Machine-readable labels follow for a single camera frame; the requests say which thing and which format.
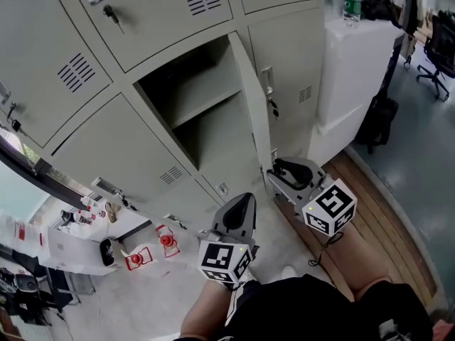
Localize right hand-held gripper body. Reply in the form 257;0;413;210
295;175;358;237

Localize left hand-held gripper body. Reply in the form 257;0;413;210
197;225;259;285

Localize locker door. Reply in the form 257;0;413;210
227;31;277;200

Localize grey metal locker cabinet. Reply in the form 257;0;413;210
0;0;326;236

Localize person's left forearm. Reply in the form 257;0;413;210
173;278;235;341

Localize person's right forearm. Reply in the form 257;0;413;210
319;222;392;301

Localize black-headed keys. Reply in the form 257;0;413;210
6;101;28;136
102;4;126;35
267;87;280;119

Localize person's right white shoe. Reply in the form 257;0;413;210
279;264;299;281

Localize black backpack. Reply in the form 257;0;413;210
355;94;400;155

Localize white window ledge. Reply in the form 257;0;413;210
60;204;152;243

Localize white box-shaped counter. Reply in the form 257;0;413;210
306;16;406;167

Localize person's black clothing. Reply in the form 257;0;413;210
213;274;434;341

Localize beige cloth bag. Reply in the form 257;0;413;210
105;200;121;224

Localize grey trash bin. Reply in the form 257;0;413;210
99;237;119;268

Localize white spray bottle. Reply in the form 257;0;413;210
80;195;100;211

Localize white cardboard box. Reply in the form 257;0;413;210
37;225;120;276

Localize green label water bottle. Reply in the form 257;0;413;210
342;0;363;28

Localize small black bag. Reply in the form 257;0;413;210
360;0;396;23

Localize black wheeled office chair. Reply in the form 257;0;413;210
415;9;455;102

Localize hanging black bag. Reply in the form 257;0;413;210
376;0;419;37

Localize grey round appliance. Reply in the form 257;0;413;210
12;274;38;293

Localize large clear red-label jug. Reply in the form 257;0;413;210
0;210;49;254

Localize black equipment pile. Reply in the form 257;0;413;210
0;266;50;328

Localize thin black cable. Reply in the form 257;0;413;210
307;231;345;284
226;278;247;321

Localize clear water jug red handle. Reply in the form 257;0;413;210
154;224;186;262
122;245;168;280

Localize dark desk frame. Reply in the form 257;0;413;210
371;32;408;101

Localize black window frame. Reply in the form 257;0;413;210
0;129;97;209

